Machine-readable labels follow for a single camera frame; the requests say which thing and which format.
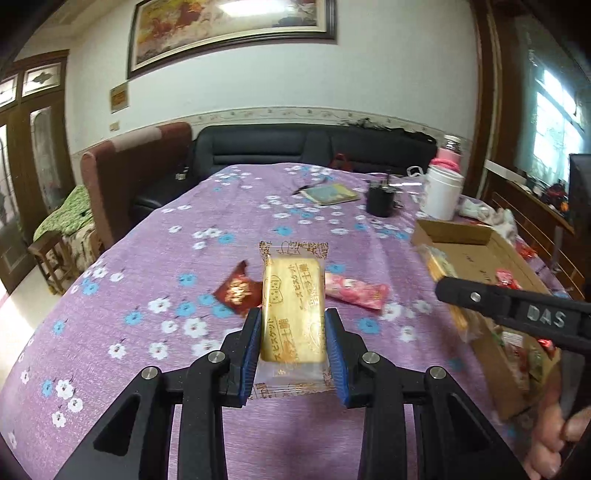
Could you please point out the purple floral tablecloth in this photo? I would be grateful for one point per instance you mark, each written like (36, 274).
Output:
(152, 249)

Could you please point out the yellow biscuit packet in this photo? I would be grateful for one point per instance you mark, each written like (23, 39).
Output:
(291, 304)

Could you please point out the green patterned blanket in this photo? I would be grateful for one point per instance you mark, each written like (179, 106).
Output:
(64, 212)

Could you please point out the wooden bench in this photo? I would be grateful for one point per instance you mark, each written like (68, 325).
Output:
(531, 217)

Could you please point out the black cup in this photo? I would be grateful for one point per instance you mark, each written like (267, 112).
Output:
(381, 201)

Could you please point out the wooden stool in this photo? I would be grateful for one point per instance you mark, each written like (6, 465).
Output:
(48, 258)

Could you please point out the person's right hand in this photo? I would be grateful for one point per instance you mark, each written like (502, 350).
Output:
(547, 438)

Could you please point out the brown snack packet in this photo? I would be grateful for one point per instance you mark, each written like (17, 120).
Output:
(238, 290)

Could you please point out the framed horse painting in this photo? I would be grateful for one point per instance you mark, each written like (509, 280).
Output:
(231, 30)

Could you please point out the cardboard box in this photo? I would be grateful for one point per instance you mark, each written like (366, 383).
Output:
(489, 258)

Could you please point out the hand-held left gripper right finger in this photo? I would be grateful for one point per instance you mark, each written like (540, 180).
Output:
(333, 360)

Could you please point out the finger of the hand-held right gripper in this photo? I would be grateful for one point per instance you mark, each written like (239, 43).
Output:
(471, 296)

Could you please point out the clear plastic bag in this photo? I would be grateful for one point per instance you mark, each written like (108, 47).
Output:
(415, 171)

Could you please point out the white cloth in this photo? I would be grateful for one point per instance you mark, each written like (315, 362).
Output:
(485, 214)

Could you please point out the pink snack packet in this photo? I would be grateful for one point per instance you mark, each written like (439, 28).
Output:
(355, 290)

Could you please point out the black pen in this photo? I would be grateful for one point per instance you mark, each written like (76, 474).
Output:
(307, 188)

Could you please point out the yellow green notebook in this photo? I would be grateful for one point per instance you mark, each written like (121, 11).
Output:
(332, 194)

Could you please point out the window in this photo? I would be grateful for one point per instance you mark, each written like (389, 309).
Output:
(549, 115)

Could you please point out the wooden glass door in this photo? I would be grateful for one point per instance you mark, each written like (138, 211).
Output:
(23, 184)

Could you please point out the gold wall plaque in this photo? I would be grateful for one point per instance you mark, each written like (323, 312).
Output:
(119, 98)

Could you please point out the pink bottle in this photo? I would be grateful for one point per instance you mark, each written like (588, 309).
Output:
(449, 154)

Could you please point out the black leather sofa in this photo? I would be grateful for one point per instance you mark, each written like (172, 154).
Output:
(268, 147)

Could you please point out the dark clutter on sofa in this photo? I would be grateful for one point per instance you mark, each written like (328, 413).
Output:
(383, 128)

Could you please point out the brown armchair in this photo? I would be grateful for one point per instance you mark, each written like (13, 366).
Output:
(129, 180)

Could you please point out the small red snack packet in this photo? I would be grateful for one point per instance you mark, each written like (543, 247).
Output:
(508, 278)

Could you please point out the red wrapper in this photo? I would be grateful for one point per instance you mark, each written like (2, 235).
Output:
(525, 250)

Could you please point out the white plastic jar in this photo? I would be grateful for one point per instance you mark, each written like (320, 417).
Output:
(442, 196)

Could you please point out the yellow snack packet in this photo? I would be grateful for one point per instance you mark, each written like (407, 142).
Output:
(443, 265)

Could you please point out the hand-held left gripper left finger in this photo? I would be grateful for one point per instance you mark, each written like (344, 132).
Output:
(251, 357)

